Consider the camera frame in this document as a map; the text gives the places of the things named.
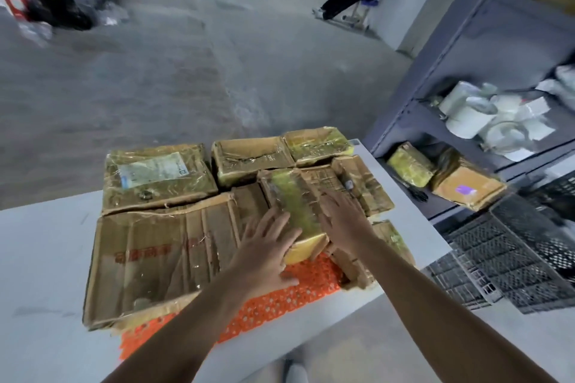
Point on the person's right hand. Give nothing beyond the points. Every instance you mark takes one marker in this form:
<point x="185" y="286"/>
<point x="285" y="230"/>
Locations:
<point x="348" y="225"/>

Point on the orange perforated plastic mat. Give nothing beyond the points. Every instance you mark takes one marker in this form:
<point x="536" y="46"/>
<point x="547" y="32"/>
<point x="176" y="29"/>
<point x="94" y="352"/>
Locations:
<point x="305" y="288"/>

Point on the person's left hand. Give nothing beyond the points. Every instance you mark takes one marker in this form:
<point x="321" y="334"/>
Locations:
<point x="260" y="261"/>

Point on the taped parcel with white label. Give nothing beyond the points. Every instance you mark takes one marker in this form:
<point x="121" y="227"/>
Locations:
<point x="152" y="180"/>

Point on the large taped carton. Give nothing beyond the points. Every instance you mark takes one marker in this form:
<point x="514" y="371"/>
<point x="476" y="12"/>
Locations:
<point x="148" y="261"/>

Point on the person's right forearm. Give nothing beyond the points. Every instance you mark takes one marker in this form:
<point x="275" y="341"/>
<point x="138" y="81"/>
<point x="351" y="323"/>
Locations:
<point x="449" y="320"/>

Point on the yellow-green taped parcel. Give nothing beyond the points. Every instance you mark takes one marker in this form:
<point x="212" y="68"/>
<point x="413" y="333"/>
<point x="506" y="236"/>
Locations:
<point x="316" y="145"/>

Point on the person's white right shoe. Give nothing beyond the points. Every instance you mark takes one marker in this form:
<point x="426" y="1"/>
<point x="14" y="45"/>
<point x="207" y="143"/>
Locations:
<point x="296" y="373"/>

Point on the black rubbish bag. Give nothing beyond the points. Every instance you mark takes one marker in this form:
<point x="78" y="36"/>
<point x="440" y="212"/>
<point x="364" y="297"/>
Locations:
<point x="63" y="10"/>

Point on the dark grey lattice crate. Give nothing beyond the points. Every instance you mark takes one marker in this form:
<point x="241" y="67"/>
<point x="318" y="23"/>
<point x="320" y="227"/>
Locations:
<point x="516" y="252"/>

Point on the white tape roll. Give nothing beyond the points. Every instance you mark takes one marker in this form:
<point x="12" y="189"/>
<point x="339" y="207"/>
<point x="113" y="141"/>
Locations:
<point x="539" y="120"/>
<point x="458" y="93"/>

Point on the blue plastic chair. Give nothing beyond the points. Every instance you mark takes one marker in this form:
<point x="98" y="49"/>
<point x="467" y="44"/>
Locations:
<point x="370" y="3"/>

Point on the person's left forearm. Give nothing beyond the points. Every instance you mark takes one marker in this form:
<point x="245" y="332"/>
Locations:
<point x="179" y="342"/>

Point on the white table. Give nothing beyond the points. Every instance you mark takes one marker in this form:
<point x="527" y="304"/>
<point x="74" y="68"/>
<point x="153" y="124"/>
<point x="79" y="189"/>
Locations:
<point x="36" y="252"/>

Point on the small red white carton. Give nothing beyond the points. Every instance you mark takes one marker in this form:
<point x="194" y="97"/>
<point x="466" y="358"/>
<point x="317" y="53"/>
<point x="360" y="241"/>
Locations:
<point x="15" y="3"/>

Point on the yellow parcel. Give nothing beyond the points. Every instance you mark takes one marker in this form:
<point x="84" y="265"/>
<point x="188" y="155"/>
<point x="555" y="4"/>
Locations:
<point x="411" y="165"/>

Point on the dark blue metal shelf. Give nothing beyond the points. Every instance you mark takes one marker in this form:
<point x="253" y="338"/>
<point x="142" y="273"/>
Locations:
<point x="471" y="37"/>

